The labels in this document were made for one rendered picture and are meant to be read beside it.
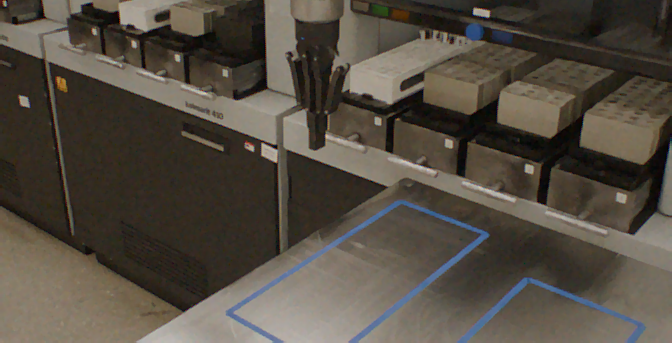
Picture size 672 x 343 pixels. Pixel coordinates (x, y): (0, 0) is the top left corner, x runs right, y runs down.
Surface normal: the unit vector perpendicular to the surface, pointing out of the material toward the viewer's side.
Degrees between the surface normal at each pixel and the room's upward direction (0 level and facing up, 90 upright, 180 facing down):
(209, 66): 90
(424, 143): 90
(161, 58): 90
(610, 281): 0
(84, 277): 0
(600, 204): 90
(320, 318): 0
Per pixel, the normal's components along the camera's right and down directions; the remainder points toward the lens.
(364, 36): 0.78, 0.28
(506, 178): -0.63, 0.33
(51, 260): 0.01, -0.90
